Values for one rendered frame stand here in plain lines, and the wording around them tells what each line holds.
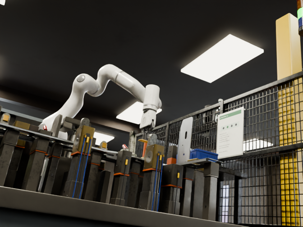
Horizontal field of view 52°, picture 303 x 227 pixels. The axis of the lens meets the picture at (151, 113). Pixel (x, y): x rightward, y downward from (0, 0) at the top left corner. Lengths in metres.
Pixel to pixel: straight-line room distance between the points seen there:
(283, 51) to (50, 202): 1.64
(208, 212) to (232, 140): 0.69
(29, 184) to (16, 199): 0.72
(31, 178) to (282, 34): 1.61
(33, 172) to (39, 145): 0.12
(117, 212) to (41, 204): 0.17
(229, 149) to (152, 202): 0.74
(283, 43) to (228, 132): 0.63
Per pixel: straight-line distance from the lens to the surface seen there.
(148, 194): 1.45
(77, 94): 2.01
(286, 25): 2.13
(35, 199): 0.73
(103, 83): 2.05
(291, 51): 2.01
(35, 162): 1.46
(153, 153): 1.48
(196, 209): 1.71
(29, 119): 1.82
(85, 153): 1.35
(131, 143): 1.88
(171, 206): 1.53
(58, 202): 0.74
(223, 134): 2.08
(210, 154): 1.96
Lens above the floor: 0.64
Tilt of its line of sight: 21 degrees up
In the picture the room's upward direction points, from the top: 7 degrees clockwise
